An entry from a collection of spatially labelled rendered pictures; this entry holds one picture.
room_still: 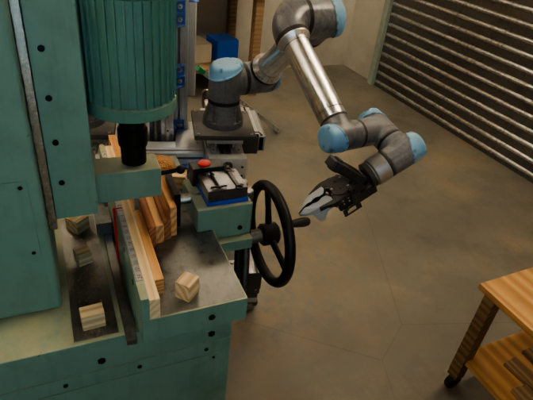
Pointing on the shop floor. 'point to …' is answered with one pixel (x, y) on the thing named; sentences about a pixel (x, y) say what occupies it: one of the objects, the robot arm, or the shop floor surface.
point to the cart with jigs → (480, 366)
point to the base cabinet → (146, 378)
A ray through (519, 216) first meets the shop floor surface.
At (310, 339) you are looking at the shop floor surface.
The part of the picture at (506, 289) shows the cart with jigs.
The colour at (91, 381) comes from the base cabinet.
